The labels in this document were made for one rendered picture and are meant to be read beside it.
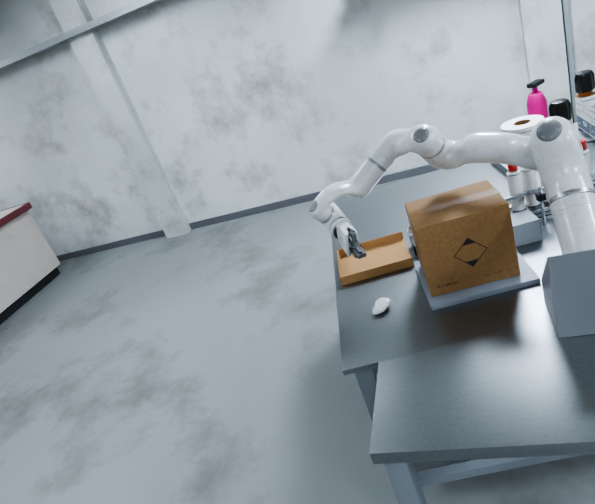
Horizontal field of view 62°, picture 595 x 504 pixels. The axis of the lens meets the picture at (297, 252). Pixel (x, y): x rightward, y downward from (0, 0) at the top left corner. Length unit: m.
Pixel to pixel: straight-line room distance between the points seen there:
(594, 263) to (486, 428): 0.50
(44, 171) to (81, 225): 0.79
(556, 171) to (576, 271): 0.30
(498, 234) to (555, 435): 0.67
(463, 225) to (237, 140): 4.16
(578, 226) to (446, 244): 0.40
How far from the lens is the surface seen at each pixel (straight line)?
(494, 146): 1.69
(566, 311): 1.53
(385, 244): 2.25
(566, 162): 1.59
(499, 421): 1.37
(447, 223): 1.66
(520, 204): 2.16
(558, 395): 1.42
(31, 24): 6.44
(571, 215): 1.55
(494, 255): 1.76
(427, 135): 1.71
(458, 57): 5.12
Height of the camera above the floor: 1.84
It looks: 24 degrees down
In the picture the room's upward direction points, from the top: 21 degrees counter-clockwise
